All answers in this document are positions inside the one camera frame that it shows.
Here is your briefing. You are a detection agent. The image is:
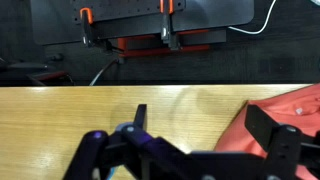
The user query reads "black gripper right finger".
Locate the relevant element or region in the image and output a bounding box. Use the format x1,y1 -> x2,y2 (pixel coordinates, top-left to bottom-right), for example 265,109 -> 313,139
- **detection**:
244,104 -> 320,180

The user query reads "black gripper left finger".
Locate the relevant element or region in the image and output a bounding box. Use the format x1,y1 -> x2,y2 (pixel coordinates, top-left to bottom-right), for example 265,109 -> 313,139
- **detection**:
63,103 -> 188,180

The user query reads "blue jar lid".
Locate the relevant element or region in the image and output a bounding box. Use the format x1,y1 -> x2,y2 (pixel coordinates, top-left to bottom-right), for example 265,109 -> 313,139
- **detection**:
109,121 -> 134,180

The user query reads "orange cloth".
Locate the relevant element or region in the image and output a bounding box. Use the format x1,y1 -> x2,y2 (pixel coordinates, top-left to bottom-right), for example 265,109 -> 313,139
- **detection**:
213,83 -> 320,180

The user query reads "orange black clamp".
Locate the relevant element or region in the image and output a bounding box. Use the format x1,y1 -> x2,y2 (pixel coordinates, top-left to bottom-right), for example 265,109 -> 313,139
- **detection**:
79,7 -> 97,48
159,0 -> 182,52

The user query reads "dark robot mounting plate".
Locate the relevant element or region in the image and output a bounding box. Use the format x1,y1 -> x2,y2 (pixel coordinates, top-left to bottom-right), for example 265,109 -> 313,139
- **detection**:
29,0 -> 255,46

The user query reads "grey cable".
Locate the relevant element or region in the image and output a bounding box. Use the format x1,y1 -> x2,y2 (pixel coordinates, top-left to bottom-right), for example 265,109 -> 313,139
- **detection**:
88,57 -> 122,86

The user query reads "red metal frame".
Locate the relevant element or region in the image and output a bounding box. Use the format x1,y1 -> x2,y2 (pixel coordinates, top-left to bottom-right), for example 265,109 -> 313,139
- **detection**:
116,28 -> 212,58

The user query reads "white cable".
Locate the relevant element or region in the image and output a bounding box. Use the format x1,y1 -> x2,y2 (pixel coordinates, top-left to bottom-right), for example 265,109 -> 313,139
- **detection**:
228,0 -> 278,36

